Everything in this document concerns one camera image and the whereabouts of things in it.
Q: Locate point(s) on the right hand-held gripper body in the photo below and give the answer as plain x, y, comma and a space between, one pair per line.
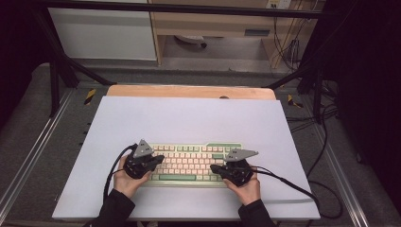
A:
238, 171

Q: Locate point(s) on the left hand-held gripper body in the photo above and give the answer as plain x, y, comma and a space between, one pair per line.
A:
138, 164

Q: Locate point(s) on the green and cream keyboard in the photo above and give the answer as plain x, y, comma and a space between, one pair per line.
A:
189, 164

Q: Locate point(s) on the person's right hand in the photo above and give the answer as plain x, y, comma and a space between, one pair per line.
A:
247, 192

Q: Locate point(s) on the person's left hand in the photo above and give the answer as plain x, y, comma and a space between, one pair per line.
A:
127, 184

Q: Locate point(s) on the white board sheet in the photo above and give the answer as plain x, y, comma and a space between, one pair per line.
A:
189, 123

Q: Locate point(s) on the wooden table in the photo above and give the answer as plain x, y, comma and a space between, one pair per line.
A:
189, 92

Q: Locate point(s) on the yellow and black tape strip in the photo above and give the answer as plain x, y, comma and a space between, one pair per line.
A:
90, 96
293, 101

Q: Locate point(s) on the black metal stand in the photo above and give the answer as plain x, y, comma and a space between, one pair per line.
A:
60, 69
310, 78

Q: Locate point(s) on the white object under desk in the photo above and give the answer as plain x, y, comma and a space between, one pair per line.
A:
190, 39

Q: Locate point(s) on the white cabinet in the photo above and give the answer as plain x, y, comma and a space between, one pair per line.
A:
101, 34

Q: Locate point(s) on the light wooden desk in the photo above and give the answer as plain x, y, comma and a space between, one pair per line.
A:
217, 22

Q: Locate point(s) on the white power strip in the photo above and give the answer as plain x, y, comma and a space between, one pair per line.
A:
279, 3

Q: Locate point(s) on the aluminium rail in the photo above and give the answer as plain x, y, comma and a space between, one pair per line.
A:
34, 151
340, 176

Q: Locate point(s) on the black metal frame bar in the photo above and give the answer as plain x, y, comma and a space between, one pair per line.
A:
189, 9

